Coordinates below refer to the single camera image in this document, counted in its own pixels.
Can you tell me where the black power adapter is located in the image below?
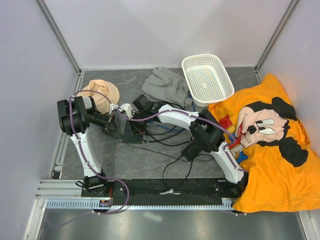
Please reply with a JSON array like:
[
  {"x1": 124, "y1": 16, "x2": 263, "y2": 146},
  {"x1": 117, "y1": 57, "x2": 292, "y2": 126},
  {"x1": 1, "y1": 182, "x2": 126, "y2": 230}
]
[{"x1": 181, "y1": 141, "x2": 202, "y2": 162}]

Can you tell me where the orange cartoon mouse pillow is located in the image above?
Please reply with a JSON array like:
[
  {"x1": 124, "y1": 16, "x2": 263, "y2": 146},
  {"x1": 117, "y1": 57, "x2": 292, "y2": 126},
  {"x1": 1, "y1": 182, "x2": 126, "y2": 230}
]
[{"x1": 208, "y1": 73, "x2": 320, "y2": 213}]

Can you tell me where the black network switch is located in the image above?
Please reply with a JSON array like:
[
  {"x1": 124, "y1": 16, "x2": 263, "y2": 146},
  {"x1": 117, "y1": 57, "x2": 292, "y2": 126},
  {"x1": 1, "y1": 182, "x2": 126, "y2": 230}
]
[{"x1": 122, "y1": 121, "x2": 146, "y2": 145}]

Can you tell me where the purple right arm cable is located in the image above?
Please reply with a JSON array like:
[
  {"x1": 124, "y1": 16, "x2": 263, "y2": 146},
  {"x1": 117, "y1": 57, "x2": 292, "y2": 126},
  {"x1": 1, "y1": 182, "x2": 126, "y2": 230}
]
[{"x1": 116, "y1": 107, "x2": 251, "y2": 217}]

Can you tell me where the grey cloth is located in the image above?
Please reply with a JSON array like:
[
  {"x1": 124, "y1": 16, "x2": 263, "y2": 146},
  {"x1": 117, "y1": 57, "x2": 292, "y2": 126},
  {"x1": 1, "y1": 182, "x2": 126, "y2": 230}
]
[{"x1": 141, "y1": 67, "x2": 193, "y2": 108}]

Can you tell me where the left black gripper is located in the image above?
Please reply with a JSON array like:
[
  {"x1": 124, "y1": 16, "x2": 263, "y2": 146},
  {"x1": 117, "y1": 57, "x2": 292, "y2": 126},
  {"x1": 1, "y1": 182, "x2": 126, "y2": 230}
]
[{"x1": 87, "y1": 111, "x2": 121, "y2": 139}]

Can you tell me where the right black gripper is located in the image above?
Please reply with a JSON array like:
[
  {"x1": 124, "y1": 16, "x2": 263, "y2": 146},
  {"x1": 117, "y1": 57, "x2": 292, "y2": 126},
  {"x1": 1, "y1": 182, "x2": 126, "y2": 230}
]
[{"x1": 127, "y1": 111, "x2": 150, "y2": 137}]

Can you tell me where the aluminium frame post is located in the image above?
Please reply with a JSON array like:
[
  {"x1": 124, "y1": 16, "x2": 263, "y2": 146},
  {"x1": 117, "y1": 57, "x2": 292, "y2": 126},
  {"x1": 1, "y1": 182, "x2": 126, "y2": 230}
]
[
  {"x1": 35, "y1": 0, "x2": 82, "y2": 75},
  {"x1": 254, "y1": 0, "x2": 300, "y2": 75}
]

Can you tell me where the black adapter power cord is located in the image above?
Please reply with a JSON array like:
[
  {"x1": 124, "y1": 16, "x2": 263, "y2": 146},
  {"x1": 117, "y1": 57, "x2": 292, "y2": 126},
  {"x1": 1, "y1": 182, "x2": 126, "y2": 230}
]
[{"x1": 117, "y1": 137, "x2": 216, "y2": 191}]

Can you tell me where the grey ethernet cable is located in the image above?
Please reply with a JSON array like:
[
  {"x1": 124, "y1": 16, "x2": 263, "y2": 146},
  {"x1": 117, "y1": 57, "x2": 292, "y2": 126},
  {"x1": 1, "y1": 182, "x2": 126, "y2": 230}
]
[{"x1": 149, "y1": 124, "x2": 193, "y2": 161}]

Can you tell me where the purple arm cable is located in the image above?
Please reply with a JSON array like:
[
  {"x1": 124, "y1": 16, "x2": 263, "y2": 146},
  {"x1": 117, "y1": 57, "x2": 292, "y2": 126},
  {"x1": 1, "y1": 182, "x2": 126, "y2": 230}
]
[
  {"x1": 46, "y1": 89, "x2": 131, "y2": 227},
  {"x1": 116, "y1": 107, "x2": 251, "y2": 217}
]

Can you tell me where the slotted cable duct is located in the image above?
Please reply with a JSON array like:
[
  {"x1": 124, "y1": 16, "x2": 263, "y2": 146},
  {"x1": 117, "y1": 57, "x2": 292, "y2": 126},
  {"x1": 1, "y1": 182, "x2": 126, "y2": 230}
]
[{"x1": 46, "y1": 198, "x2": 233, "y2": 212}]

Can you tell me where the blue ethernet cable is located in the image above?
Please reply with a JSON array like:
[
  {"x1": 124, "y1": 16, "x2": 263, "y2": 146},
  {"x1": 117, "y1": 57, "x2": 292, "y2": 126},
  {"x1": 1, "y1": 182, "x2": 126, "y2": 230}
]
[{"x1": 147, "y1": 98, "x2": 198, "y2": 133}]

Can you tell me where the black cable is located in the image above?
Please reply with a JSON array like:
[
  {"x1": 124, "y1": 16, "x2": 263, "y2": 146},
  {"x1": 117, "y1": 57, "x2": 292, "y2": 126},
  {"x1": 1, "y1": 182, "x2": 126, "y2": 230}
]
[{"x1": 143, "y1": 122, "x2": 195, "y2": 147}]

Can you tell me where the peach bucket hat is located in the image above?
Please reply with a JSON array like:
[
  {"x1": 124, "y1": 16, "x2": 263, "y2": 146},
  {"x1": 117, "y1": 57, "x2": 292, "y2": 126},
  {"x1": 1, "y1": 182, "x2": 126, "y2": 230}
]
[{"x1": 77, "y1": 79, "x2": 120, "y2": 114}]

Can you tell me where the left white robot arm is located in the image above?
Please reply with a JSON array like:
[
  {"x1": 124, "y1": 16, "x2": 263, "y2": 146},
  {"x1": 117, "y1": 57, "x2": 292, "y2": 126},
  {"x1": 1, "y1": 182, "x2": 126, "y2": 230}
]
[{"x1": 57, "y1": 96, "x2": 121, "y2": 197}]

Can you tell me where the left aluminium frame post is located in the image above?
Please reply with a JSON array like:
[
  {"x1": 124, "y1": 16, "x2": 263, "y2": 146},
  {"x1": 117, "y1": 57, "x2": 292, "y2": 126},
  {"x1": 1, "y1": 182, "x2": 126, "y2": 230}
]
[{"x1": 35, "y1": 0, "x2": 82, "y2": 75}]

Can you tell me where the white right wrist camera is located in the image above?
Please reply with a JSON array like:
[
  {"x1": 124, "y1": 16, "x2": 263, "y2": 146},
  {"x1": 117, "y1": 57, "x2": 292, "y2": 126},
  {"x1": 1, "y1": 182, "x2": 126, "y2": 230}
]
[{"x1": 118, "y1": 103, "x2": 134, "y2": 119}]

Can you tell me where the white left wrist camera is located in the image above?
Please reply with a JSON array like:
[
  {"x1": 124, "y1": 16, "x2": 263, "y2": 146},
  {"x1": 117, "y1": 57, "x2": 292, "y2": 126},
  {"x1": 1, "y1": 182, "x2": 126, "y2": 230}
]
[{"x1": 109, "y1": 103, "x2": 120, "y2": 116}]

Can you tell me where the right aluminium frame post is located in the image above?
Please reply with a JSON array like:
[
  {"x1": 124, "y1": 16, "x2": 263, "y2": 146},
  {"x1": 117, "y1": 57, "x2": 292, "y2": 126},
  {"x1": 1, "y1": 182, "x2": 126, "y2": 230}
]
[{"x1": 254, "y1": 0, "x2": 300, "y2": 75}]

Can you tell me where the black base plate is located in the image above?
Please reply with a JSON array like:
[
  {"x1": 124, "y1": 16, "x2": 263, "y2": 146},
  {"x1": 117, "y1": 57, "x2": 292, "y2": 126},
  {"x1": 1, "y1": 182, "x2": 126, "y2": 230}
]
[{"x1": 81, "y1": 178, "x2": 243, "y2": 206}]

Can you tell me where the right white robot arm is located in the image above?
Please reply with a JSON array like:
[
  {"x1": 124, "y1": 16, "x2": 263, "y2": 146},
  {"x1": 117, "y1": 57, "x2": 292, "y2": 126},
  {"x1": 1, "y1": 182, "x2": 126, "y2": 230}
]
[{"x1": 120, "y1": 94, "x2": 248, "y2": 197}]

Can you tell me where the white plastic basket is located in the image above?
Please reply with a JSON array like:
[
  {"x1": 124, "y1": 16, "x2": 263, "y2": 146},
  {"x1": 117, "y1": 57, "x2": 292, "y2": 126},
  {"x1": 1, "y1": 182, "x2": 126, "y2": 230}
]
[{"x1": 181, "y1": 53, "x2": 235, "y2": 108}]

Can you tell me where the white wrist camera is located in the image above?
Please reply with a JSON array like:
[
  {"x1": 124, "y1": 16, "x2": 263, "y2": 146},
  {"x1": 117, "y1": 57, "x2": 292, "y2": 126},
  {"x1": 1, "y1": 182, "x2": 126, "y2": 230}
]
[
  {"x1": 118, "y1": 103, "x2": 134, "y2": 119},
  {"x1": 109, "y1": 103, "x2": 120, "y2": 116}
]

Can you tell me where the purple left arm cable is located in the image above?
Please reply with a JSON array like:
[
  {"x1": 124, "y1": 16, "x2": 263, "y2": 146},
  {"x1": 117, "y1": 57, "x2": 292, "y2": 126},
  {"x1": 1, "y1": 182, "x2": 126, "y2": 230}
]
[{"x1": 46, "y1": 89, "x2": 131, "y2": 227}]

